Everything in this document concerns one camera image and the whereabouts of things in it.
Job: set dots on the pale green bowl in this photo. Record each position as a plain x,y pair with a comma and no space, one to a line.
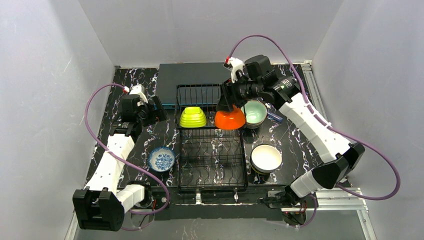
255,114

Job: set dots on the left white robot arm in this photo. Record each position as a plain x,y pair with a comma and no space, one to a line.
99,205

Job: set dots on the dark grey flat box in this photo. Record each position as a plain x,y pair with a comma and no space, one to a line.
191,83

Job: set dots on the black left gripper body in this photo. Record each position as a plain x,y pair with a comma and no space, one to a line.
158,108

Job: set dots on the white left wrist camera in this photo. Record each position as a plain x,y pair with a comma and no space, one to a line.
137,90

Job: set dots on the black wire dish rack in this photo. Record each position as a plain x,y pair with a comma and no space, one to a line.
210,159

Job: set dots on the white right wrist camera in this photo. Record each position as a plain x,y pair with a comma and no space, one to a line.
234,65

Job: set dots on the blue red screwdriver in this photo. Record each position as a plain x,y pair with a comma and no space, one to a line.
275,117

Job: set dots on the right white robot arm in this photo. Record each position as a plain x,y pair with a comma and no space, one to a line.
339,156

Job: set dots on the orange white bowl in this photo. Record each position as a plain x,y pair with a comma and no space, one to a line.
230,120

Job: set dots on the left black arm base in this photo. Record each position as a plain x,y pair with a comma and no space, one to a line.
154,198

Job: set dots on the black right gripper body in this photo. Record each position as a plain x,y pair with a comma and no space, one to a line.
228,91

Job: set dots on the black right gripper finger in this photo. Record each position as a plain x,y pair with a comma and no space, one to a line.
243,106
225,104

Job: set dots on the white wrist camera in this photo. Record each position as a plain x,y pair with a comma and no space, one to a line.
137,90
234,65

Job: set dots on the dark striped white bowl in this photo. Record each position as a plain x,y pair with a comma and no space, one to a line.
265,159

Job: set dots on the blue patterned bowl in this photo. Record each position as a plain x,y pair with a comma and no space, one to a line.
161,159

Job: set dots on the green white bowl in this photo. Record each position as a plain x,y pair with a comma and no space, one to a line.
193,117

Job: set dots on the aluminium table edge rail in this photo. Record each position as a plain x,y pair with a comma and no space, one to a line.
334,199

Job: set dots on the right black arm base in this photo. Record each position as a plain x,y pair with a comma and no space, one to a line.
285,202

